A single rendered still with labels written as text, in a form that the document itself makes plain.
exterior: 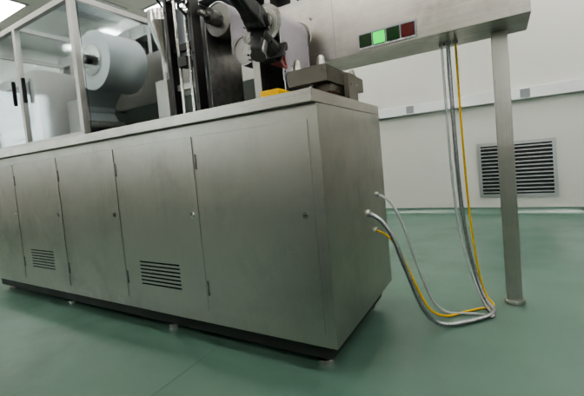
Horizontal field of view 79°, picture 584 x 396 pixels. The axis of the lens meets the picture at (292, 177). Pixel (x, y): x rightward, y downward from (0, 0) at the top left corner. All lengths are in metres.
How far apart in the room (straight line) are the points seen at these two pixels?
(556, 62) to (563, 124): 0.54
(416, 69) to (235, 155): 3.02
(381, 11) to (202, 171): 1.01
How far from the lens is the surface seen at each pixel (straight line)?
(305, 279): 1.16
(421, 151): 3.94
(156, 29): 2.08
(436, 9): 1.64
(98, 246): 1.95
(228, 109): 1.21
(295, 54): 1.57
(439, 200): 3.95
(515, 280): 1.80
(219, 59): 1.76
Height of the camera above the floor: 0.70
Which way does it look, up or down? 3 degrees down
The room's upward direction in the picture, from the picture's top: 5 degrees counter-clockwise
